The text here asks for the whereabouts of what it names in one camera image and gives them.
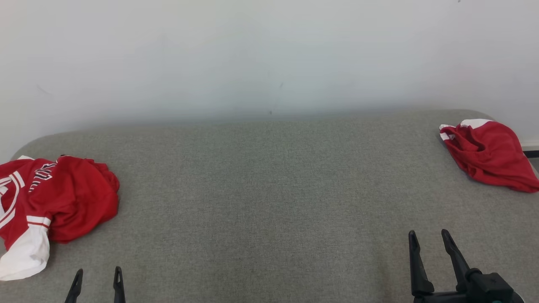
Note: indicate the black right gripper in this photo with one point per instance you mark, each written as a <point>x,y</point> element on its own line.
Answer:
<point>442,298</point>

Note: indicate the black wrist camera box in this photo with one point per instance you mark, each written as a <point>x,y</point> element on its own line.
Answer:
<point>492,288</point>

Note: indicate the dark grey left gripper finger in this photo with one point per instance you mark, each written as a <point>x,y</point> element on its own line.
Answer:
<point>119,290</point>
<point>75,290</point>

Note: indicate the red white-striped shorts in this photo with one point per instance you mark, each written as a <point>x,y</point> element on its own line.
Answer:
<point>492,155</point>

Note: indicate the red white basketball jersey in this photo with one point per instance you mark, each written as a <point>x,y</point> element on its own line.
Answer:
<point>71,198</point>

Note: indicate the white wall baseboard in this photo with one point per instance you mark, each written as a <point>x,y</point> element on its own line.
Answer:
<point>531,147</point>

